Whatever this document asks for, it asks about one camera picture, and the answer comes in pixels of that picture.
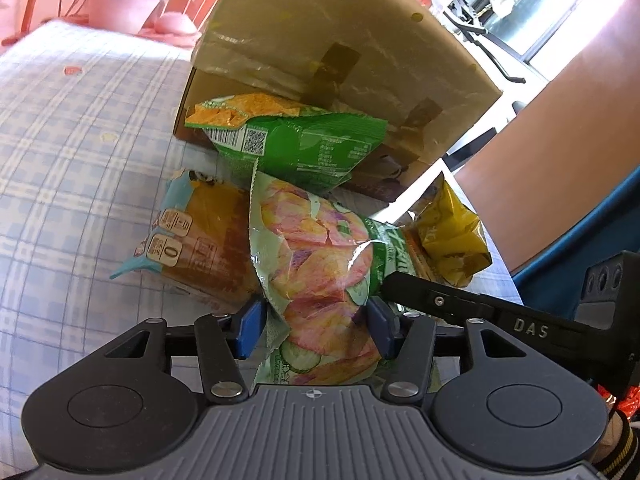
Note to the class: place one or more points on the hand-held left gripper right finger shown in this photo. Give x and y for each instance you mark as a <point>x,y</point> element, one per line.
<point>377,330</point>

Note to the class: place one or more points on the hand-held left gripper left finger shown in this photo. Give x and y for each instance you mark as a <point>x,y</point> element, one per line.
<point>250,327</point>

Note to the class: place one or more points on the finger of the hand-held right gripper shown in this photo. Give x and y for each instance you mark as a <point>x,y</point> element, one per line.
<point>450,305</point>

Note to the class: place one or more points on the yellow snack bag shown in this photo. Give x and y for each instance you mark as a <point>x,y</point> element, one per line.
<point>450,235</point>

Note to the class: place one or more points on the blue-edged bread packet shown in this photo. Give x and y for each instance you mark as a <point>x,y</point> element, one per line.
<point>215,240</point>

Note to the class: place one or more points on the light green chips bag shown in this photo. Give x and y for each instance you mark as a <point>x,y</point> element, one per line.
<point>315,255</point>

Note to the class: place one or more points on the green snack bag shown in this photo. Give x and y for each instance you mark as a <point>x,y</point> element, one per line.
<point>305,142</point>

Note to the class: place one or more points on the brown cardboard box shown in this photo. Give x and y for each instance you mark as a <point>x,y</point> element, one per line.
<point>310,20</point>

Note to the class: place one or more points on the person's right forearm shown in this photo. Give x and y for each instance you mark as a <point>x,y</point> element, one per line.
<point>622,440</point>

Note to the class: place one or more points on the brown wooden board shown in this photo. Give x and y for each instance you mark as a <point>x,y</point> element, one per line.
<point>560,150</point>

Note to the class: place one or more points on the blue checked tablecloth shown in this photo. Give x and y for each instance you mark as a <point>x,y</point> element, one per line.
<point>75,160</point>

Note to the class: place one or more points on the black exercise bike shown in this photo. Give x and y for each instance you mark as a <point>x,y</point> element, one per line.
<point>492,45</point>

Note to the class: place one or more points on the white plastic bag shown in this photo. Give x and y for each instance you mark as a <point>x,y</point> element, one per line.
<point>501,1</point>

